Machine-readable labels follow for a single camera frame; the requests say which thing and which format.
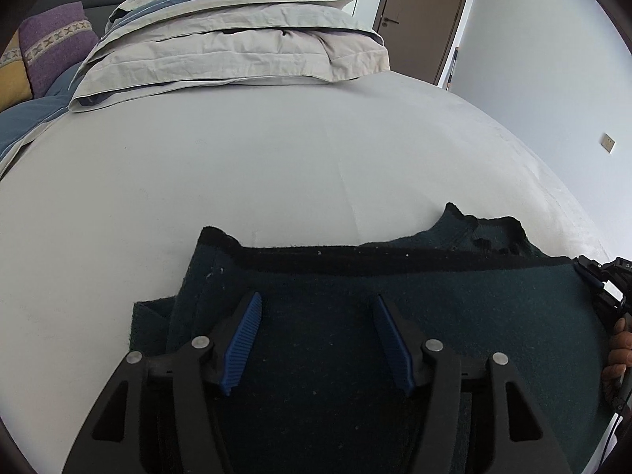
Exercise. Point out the beige wall socket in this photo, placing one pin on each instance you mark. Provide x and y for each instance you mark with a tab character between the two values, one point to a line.
608	143

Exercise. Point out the black door hinge strip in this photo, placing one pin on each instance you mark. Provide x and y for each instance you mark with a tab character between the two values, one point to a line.
453	66

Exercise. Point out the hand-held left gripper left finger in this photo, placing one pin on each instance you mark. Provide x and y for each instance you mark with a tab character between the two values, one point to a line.
242	340

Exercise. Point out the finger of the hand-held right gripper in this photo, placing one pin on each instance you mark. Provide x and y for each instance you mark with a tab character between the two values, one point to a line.
590	269

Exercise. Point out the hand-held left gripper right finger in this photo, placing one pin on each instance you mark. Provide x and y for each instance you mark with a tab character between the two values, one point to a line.
395	345

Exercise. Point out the yellow patterned cushion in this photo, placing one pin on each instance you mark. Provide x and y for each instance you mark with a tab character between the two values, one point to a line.
12	79

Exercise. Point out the dark green sweater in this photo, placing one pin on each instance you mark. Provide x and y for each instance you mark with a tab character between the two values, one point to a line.
321	316

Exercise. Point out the bed with white sheet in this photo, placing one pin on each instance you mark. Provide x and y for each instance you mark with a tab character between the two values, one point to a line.
247	168

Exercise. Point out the brown door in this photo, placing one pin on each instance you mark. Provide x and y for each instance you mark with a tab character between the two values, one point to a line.
419	19

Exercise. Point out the purple patterned cushion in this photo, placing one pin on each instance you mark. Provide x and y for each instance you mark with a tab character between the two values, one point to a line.
54	44

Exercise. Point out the folded grey blue duvet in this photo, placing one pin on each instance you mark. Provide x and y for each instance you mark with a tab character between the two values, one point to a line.
232	44

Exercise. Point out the person's right hand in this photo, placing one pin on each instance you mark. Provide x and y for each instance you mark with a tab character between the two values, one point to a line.
618	353

